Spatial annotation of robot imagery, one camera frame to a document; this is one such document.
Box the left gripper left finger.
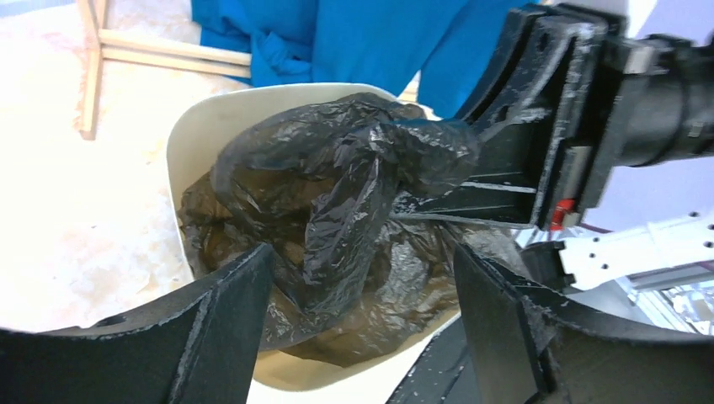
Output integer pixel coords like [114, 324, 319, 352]
[1, 244, 274, 403]

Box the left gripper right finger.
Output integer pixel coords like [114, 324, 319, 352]
[453, 245, 713, 403]

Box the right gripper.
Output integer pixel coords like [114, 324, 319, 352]
[392, 3, 669, 229]

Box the dark translucent trash bag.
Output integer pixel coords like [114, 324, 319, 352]
[177, 93, 527, 367]

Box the cream plastic trash bin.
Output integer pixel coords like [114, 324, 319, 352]
[166, 82, 460, 403]

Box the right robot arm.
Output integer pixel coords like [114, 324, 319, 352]
[392, 3, 713, 231]

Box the blue t-shirt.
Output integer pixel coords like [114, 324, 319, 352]
[191, 0, 516, 118]

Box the wooden clothes rack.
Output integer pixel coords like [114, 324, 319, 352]
[76, 0, 251, 141]

